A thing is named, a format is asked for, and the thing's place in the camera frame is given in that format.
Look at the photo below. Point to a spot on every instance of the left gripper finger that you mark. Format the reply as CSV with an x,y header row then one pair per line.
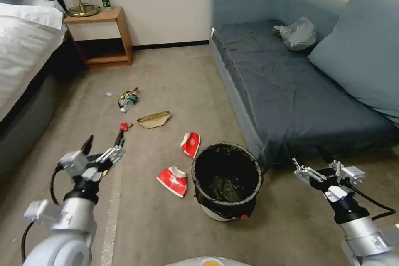
x,y
88,146
113,153

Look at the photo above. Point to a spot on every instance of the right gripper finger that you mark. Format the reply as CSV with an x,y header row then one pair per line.
x,y
307,172
346,171

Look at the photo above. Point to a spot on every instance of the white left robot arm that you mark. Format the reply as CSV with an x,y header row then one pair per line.
x,y
62,234

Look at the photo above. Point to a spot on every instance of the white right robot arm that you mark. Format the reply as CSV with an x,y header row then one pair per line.
x,y
367,241

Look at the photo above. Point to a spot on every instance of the white trash can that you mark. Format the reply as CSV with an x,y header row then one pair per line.
x,y
218,214

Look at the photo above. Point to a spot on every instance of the small red wrapper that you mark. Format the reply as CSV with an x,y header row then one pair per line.
x,y
124,127

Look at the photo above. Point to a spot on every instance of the brown paper bag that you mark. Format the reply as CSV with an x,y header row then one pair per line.
x,y
154,120

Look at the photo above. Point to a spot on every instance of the clear plastic bottle green label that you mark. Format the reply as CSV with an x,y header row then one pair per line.
x,y
129,102

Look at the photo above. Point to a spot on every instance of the gold brown snack wrapper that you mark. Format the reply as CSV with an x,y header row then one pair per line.
x,y
125,94

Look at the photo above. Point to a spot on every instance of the grey bed base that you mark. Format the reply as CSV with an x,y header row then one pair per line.
x,y
25,132

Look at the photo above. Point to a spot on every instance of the red paper cup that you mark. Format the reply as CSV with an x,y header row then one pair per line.
x,y
190,144
173,182

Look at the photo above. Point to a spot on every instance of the green rubbish in bin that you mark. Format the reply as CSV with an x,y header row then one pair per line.
x,y
227,186

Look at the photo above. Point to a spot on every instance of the blue sofa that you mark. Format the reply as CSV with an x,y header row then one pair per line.
x,y
274,91

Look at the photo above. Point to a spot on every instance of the black bin liner bag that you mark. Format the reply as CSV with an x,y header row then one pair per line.
x,y
202,160

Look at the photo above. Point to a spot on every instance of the white duvet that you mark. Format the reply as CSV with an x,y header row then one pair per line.
x,y
21,54

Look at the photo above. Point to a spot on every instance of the wooden nightstand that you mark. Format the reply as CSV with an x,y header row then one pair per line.
x,y
118,33

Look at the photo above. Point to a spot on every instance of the blue sofa cushion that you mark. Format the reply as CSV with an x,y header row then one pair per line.
x,y
364,47

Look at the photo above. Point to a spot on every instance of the white robot front shell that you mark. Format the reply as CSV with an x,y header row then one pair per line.
x,y
205,261

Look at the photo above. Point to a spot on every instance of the crumpled grey plastic bag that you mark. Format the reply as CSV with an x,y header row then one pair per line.
x,y
297,33

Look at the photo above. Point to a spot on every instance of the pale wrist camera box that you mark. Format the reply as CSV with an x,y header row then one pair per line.
x,y
335,193

